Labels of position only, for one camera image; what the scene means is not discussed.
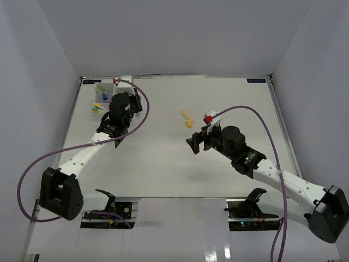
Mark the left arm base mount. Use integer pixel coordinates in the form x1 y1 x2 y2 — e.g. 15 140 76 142
82 189 133 229

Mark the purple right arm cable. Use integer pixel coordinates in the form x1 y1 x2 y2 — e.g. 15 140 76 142
215 106 287 262

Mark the black table logo label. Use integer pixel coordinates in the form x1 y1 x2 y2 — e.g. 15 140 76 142
247 78 266 84
82 79 102 85

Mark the aluminium table edge rail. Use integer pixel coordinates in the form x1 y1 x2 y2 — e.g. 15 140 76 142
266 73 303 178

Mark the black left table logo label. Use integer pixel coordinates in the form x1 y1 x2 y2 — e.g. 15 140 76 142
82 79 102 85

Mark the white left organizer box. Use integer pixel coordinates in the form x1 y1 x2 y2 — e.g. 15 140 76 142
92 82 114 118

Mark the yellow highlighter cap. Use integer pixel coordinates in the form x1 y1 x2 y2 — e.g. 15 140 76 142
185 120 192 128

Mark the white front cover panel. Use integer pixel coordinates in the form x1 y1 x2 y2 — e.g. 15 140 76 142
23 196 343 262

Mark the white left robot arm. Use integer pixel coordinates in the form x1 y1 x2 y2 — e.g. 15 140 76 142
39 89 142 221

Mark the blue cap spray bottle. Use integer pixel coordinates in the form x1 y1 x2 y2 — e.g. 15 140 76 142
101 92 110 103

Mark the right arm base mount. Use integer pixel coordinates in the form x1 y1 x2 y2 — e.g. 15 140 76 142
224 188 280 232

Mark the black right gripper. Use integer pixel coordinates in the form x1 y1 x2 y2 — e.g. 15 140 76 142
186 123 234 160

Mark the white marker orange cap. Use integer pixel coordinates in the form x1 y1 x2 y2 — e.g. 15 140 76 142
92 108 106 114

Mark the white marker yellow cap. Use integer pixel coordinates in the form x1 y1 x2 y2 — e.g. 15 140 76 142
93 103 108 111

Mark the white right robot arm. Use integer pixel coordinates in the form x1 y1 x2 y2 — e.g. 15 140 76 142
186 126 348 243

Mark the yellow highlighter body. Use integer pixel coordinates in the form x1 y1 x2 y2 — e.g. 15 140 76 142
181 110 194 123

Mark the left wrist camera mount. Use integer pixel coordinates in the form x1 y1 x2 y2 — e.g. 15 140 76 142
113 75 135 96

